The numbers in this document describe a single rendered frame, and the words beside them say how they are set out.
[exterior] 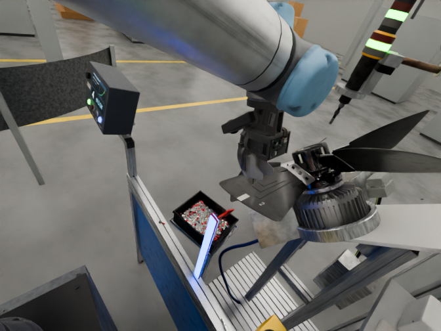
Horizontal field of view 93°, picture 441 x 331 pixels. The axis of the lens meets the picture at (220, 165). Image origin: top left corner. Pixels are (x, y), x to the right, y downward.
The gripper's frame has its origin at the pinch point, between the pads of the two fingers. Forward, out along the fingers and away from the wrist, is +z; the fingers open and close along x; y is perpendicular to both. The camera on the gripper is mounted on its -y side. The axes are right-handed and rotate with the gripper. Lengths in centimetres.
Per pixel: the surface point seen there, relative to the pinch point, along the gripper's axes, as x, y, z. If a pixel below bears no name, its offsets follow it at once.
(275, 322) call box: -10.1, 19.5, 23.2
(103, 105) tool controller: -19, -56, -12
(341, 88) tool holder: 19.1, 8.7, -21.1
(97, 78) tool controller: -18, -64, -20
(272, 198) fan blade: 3.9, 4.7, 5.5
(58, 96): -27, -176, 1
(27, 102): -45, -169, 2
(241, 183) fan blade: 2.2, -5.0, 5.0
